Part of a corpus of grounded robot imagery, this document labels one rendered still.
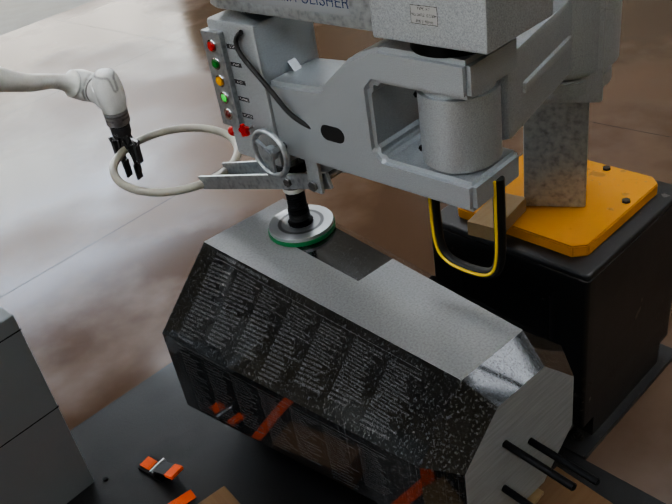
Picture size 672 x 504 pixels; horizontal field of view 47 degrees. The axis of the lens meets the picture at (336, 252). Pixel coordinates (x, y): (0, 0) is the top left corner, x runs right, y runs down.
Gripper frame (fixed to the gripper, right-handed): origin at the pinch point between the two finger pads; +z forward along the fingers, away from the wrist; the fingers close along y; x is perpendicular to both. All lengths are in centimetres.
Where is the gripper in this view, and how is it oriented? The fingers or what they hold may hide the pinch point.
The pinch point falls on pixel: (133, 169)
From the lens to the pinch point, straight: 312.0
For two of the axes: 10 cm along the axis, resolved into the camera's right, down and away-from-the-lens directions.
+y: 8.9, 2.1, -4.1
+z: 1.0, 7.9, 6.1
